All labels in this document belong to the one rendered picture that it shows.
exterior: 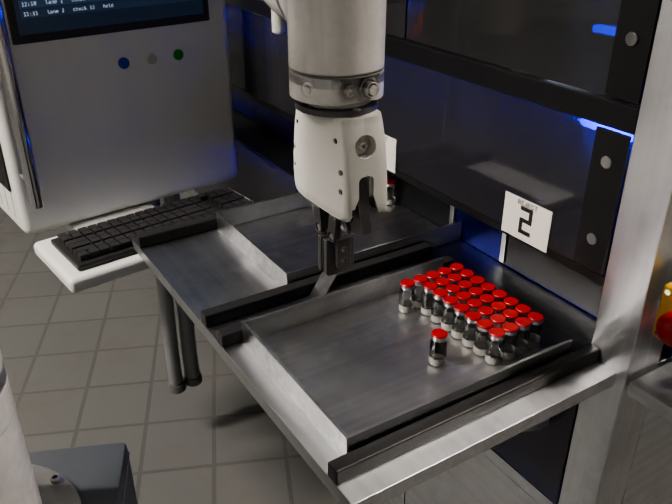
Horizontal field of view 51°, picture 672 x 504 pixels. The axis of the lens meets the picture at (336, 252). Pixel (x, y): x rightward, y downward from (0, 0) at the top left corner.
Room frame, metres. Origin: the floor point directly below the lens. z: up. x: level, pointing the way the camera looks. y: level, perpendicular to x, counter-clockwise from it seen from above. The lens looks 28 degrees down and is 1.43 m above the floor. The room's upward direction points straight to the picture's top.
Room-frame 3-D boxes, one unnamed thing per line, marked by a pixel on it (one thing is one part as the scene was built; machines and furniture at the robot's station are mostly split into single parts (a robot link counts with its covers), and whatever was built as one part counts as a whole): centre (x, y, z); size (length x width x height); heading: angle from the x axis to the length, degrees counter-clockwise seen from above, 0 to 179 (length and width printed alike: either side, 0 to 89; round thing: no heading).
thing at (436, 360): (0.73, -0.13, 0.90); 0.02 x 0.02 x 0.04
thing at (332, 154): (0.62, 0.00, 1.21); 0.10 x 0.07 x 0.11; 32
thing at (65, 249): (1.29, 0.35, 0.82); 0.40 x 0.14 x 0.02; 129
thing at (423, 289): (0.80, -0.16, 0.90); 0.18 x 0.02 x 0.05; 32
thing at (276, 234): (1.11, 0.00, 0.90); 0.34 x 0.26 x 0.04; 122
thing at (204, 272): (0.93, -0.03, 0.87); 0.70 x 0.48 x 0.02; 32
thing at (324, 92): (0.62, 0.00, 1.27); 0.09 x 0.08 x 0.03; 32
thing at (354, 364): (0.76, -0.09, 0.90); 0.34 x 0.26 x 0.04; 122
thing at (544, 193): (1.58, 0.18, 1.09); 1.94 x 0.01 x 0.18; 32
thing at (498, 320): (0.82, -0.18, 0.90); 0.18 x 0.02 x 0.05; 32
